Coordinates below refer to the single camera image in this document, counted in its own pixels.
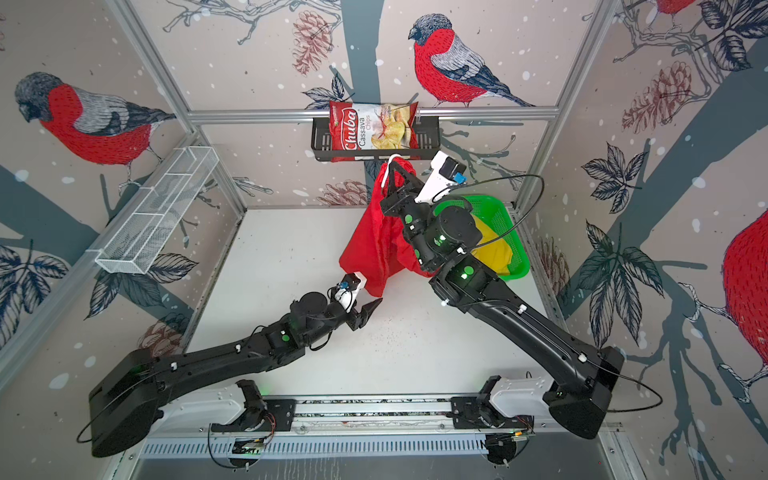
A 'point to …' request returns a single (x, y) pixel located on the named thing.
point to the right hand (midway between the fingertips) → (378, 171)
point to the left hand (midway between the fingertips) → (372, 291)
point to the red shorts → (379, 248)
